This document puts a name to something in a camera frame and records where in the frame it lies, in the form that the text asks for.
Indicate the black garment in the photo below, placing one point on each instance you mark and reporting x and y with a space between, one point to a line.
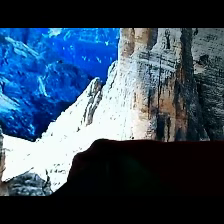
150 170

